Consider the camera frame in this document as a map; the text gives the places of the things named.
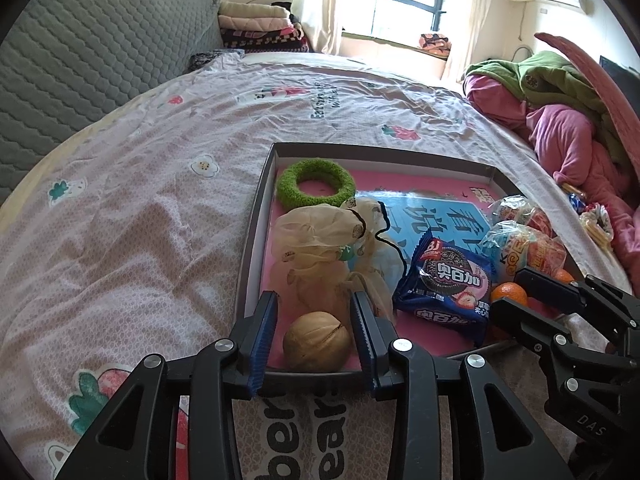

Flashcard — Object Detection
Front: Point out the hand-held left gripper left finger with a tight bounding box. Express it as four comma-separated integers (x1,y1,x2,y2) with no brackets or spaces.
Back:
55,290,279,480

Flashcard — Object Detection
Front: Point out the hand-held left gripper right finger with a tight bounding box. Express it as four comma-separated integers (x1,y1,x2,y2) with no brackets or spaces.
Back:
349,291,576,480

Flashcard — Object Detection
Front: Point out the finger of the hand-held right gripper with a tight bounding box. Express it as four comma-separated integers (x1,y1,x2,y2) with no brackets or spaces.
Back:
515,267,640,356
492,297,576,376

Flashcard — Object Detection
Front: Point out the large red apple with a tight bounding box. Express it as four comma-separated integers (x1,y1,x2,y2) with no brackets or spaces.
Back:
482,224,568,293

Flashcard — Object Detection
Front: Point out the walnut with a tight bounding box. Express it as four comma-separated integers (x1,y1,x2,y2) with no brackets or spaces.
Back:
282,311,351,373

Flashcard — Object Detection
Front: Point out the grey cardboard box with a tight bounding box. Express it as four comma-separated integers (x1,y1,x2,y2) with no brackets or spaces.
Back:
232,141,551,393

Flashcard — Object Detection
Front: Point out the small red apple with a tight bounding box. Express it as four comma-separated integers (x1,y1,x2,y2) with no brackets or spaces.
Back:
487,195,553,241

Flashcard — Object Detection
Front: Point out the blue cookie packet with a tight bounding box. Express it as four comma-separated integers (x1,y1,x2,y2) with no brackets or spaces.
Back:
392,227,497,346

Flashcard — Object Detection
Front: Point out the beige mesh pouch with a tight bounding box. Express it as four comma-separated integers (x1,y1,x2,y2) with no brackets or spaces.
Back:
272,197,406,331

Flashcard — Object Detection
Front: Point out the green fuzzy ring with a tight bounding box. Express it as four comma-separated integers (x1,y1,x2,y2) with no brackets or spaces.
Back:
276,159,357,208

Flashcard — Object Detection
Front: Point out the yellow snack packet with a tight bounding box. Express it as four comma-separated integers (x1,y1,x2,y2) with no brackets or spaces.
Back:
580,202,615,246

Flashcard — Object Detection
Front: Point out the pink pillow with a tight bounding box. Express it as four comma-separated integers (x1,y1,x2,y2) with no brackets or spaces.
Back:
600,180,640,281

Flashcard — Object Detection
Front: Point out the magenta blanket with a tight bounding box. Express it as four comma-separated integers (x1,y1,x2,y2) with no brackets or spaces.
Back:
462,74,631,191

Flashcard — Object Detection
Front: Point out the green blanket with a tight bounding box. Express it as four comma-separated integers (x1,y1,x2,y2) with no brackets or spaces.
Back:
462,50,631,161

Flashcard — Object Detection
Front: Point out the black television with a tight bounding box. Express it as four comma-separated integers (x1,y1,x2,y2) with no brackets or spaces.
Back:
599,56,640,96

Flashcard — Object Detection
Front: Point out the patterned folded cloth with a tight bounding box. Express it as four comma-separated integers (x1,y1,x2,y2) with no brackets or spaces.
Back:
419,33,452,56

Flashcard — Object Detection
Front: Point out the cream curtain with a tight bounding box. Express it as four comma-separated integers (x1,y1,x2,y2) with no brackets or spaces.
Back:
295,0,381,56
442,0,496,83

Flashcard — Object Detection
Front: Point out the dark patterned cloth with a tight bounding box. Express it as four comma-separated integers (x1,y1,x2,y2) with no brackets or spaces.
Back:
190,49,246,73

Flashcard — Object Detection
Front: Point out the dark checkered folded blanket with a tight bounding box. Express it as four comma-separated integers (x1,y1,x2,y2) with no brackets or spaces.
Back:
222,25,311,53

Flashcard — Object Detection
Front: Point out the window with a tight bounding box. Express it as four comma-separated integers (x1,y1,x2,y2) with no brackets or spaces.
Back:
342,0,448,48

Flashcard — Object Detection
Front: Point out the pink folded blanket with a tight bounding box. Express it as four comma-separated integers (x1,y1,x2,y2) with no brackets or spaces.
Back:
220,14,296,31

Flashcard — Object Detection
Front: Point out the cream folded blanket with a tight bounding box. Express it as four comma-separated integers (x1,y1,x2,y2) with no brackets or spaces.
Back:
218,1,291,18

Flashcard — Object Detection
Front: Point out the grey quilted headboard cover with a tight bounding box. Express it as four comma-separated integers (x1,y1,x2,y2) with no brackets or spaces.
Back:
0,0,223,206

